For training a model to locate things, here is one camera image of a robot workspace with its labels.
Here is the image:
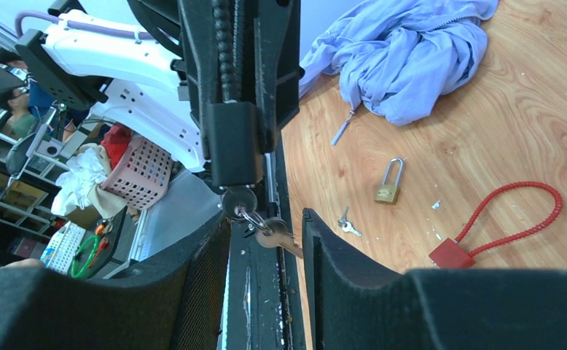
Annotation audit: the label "white crumpled cloth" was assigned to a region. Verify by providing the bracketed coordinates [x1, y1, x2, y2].
[51, 144, 128, 219]

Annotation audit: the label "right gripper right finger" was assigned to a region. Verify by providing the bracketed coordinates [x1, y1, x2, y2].
[302, 209, 567, 349]

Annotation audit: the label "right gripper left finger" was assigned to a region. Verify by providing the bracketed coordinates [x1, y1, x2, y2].
[0, 215, 231, 349]

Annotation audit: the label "pink plastic basket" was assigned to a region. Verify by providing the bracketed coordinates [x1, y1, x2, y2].
[100, 136, 173, 211]

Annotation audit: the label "red cable lock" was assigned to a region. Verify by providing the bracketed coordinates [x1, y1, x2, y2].
[428, 181, 564, 268]

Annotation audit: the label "brass padlock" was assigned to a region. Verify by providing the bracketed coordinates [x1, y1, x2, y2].
[374, 157, 404, 204]

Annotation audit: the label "brass padlock keys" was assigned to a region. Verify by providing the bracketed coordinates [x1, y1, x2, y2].
[337, 206, 362, 237]

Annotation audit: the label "lavender cloth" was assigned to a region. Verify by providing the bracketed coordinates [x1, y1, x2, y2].
[299, 1, 498, 126]

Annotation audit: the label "black cable lock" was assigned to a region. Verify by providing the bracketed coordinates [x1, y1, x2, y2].
[207, 1, 262, 188]

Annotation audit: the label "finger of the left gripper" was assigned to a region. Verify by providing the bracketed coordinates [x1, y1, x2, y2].
[178, 1, 224, 160]
[254, 1, 301, 152]

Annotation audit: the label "green cable coil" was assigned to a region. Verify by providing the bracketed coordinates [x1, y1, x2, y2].
[70, 234, 102, 280]

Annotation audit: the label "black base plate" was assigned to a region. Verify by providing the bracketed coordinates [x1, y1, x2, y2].
[220, 136, 311, 349]

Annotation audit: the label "seated person in background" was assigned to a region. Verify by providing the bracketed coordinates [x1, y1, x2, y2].
[0, 73, 55, 140]

